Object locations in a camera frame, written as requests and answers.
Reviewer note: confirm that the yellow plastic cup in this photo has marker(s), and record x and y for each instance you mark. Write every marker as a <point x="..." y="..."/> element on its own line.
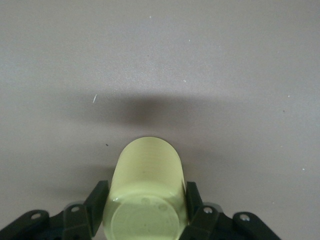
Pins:
<point x="147" y="170"/>

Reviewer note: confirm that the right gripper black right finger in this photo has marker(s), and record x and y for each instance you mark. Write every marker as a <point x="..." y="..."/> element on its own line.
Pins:
<point x="197" y="215"/>

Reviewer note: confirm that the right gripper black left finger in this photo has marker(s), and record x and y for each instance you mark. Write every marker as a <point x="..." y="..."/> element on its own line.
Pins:
<point x="96" y="207"/>

